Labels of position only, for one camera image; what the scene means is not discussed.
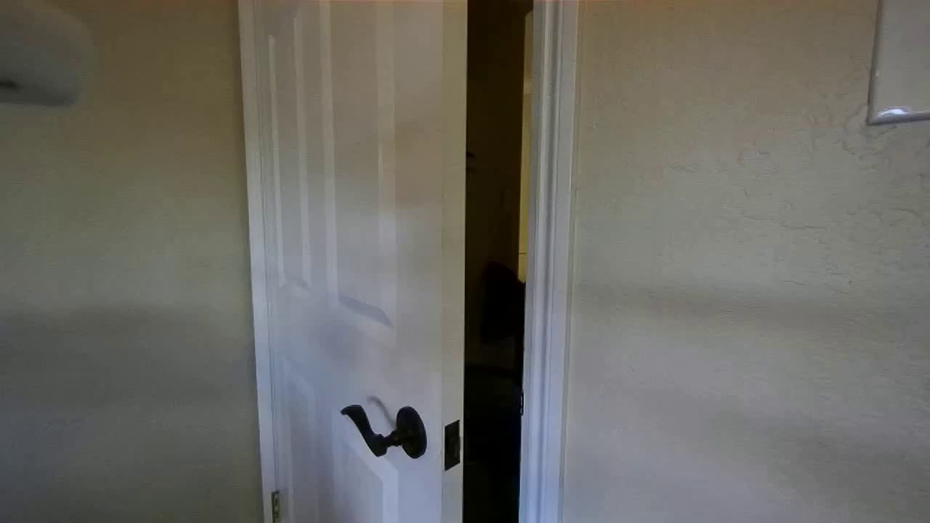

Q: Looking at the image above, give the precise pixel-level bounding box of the white panel door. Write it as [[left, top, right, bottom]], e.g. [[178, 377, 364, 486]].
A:
[[235, 0, 468, 523]]

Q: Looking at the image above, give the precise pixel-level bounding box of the dark lever door handle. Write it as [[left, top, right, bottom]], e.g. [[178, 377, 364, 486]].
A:
[[338, 401, 430, 461]]

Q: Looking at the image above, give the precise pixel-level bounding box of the dark door latch plate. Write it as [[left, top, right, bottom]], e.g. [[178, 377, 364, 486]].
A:
[[443, 419, 462, 474]]

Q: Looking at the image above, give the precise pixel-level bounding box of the dark object beyond doorway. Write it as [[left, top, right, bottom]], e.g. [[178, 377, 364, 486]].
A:
[[479, 257, 529, 342]]

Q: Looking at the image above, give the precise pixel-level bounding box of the white door frame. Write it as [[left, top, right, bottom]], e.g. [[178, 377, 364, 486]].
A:
[[517, 0, 585, 523]]

